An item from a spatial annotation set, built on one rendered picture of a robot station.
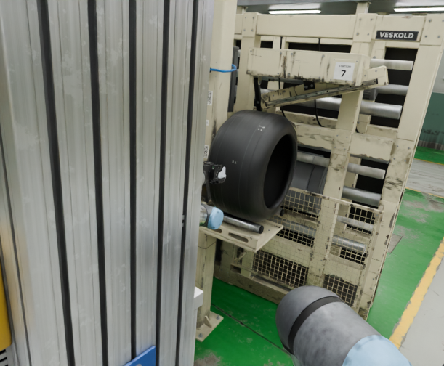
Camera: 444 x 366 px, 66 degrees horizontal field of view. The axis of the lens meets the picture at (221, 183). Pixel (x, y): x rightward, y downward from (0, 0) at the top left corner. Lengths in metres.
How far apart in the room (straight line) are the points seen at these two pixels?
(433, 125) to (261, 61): 8.87
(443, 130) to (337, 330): 10.14
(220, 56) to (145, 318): 1.48
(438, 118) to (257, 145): 9.19
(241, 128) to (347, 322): 1.24
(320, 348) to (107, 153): 0.38
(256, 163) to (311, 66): 0.61
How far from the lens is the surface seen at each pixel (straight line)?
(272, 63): 1.98
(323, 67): 1.88
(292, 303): 0.59
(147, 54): 0.41
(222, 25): 1.84
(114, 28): 0.39
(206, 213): 1.17
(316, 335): 0.55
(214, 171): 1.39
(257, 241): 1.79
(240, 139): 1.62
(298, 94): 2.07
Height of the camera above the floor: 1.70
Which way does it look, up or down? 19 degrees down
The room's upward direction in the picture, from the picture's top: 5 degrees clockwise
